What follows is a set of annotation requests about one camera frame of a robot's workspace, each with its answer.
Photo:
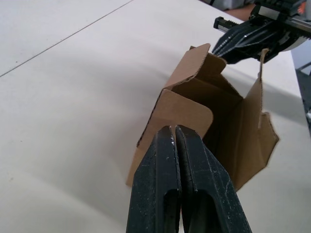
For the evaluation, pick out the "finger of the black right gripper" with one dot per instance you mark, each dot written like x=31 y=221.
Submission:
x=272 y=43
x=233 y=38

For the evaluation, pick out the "small brown cardboard box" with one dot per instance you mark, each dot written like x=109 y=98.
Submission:
x=228 y=126

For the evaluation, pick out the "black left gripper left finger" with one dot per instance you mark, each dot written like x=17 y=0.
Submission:
x=155 y=170

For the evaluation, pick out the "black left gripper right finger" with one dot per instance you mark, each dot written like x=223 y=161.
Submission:
x=206 y=184

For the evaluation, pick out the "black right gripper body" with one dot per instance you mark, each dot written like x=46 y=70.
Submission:
x=279 y=12

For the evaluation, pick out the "dark metal frame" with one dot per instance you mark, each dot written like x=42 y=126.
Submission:
x=305 y=97

